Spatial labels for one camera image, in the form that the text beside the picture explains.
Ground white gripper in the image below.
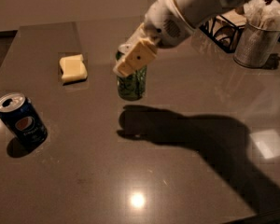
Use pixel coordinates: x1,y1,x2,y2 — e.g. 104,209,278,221
113,0,195,77

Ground green soda can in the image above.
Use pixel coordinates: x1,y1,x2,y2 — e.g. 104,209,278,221
115,49,147,102

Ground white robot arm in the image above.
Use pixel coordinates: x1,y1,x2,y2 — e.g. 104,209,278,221
114,0,280,77

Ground yellow sponge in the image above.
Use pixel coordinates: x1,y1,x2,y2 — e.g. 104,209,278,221
59,54,88,84

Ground blue Pepsi can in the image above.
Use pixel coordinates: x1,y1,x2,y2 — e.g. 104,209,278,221
0,92,48,147

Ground metal mesh cup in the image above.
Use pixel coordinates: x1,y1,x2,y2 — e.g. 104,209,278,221
233,22,280,69

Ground white packets in cup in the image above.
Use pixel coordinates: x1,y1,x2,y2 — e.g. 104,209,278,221
244,0,280,31

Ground black wire napkin basket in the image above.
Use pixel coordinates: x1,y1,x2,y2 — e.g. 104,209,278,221
200,10,246,53

